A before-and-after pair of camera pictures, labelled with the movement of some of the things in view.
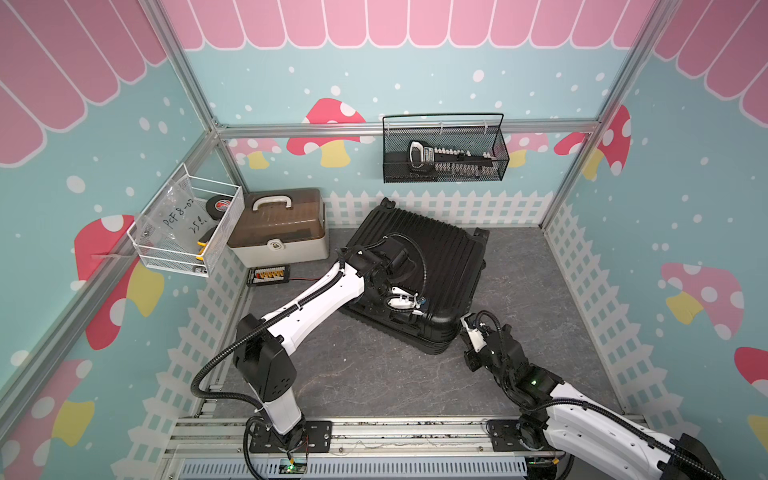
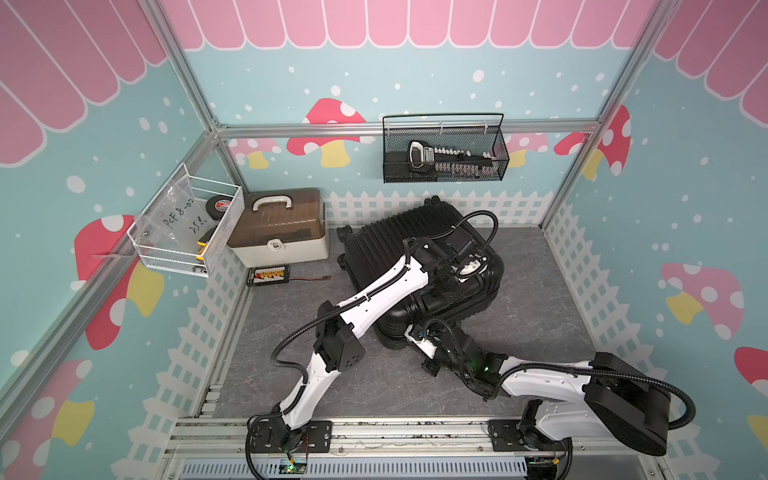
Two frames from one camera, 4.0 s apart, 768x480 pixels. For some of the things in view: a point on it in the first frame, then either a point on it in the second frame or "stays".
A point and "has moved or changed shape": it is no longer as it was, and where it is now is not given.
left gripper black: [393, 283] -> [438, 288]
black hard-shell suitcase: [454, 260] has moved or changed shape
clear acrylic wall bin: [188, 224] stays
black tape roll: [217, 205] stays
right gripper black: [470, 354] -> [426, 363]
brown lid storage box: [278, 226] stays
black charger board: [273, 274] stays
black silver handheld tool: [448, 161] stays
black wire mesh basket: [444, 147] stays
